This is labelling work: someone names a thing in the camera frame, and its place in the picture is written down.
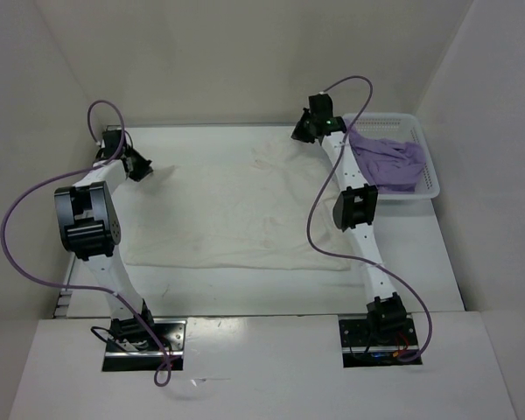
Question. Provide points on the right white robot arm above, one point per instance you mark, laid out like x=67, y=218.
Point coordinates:
x=353, y=214

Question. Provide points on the purple t shirt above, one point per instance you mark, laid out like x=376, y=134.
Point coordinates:
x=391, y=166

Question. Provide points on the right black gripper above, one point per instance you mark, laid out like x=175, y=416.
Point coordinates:
x=297, y=133

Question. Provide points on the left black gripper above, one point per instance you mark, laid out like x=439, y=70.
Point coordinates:
x=143, y=168

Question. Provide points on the white plastic basket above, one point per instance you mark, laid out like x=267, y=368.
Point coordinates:
x=401, y=128

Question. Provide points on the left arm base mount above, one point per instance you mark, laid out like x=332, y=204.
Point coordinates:
x=140, y=352

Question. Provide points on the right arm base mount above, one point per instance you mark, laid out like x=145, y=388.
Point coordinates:
x=362, y=348

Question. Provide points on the white t shirt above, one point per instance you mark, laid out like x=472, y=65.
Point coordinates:
x=251, y=215

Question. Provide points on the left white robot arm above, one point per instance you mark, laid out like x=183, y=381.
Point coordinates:
x=89, y=227

